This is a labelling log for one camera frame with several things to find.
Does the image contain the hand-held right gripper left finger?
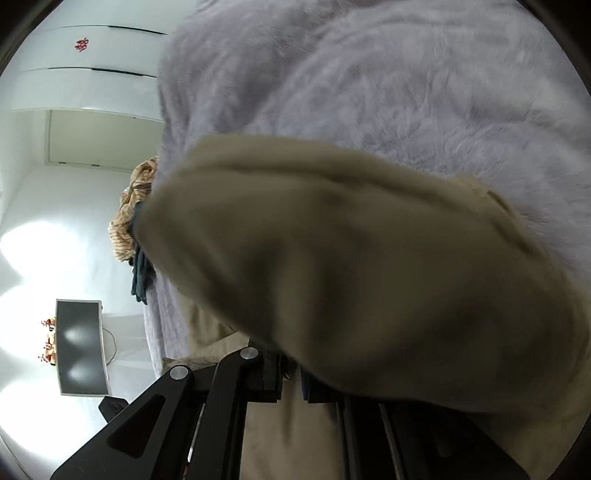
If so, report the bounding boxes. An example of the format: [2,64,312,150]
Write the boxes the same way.
[50,346,283,480]

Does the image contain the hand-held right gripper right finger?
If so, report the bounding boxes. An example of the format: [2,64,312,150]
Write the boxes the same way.
[300,367,530,480]

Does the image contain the khaki puffer jacket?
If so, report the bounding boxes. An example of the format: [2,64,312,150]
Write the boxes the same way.
[136,134,591,480]

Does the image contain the blue jeans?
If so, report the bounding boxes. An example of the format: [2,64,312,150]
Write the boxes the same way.
[129,203,155,305]

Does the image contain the red flower ornaments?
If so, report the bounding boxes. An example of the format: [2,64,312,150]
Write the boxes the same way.
[39,318,58,366]

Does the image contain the tan striped cloth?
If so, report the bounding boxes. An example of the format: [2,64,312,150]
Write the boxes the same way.
[108,156,160,265]

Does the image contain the white door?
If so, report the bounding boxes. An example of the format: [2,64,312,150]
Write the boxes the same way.
[45,110,162,172]

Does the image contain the white wardrobe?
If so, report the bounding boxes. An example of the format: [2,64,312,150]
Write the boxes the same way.
[9,0,185,123]

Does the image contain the purple fleece blanket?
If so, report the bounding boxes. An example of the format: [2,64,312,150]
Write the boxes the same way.
[143,0,591,370]

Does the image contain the black television cable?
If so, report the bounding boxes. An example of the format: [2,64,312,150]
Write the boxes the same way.
[102,328,118,365]

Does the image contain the wall-mounted television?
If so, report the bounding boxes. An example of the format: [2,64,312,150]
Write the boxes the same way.
[55,299,112,398]

